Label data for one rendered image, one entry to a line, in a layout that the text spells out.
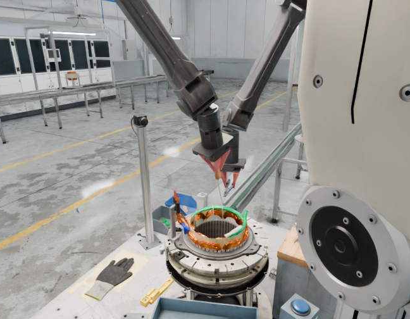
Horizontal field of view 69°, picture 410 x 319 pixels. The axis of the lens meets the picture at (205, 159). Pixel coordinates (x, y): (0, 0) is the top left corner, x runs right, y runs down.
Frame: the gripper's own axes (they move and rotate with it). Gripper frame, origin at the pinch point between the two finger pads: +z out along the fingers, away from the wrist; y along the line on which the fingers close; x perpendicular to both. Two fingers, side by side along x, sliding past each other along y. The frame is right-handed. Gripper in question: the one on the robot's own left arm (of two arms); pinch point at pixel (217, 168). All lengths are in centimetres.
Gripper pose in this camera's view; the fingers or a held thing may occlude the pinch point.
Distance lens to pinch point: 84.4
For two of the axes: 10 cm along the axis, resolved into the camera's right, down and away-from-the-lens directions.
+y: -6.6, 5.5, -5.1
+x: 7.3, 3.3, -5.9
